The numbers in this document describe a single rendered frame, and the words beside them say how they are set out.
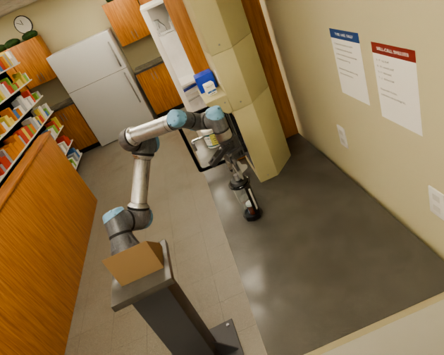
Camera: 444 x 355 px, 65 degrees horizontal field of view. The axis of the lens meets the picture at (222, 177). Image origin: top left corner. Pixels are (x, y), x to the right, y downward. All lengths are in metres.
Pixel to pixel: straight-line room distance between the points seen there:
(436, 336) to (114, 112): 6.20
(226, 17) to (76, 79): 5.27
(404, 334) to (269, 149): 1.09
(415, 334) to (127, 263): 1.24
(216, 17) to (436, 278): 1.37
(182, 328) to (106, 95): 5.33
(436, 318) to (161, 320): 1.28
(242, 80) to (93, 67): 5.13
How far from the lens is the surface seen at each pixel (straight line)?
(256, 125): 1.90
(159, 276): 1.81
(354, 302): 1.38
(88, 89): 6.85
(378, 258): 1.49
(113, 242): 1.81
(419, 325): 1.47
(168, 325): 2.08
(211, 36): 1.75
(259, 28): 2.19
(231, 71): 1.79
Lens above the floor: 2.06
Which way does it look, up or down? 30 degrees down
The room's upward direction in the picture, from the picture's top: 25 degrees counter-clockwise
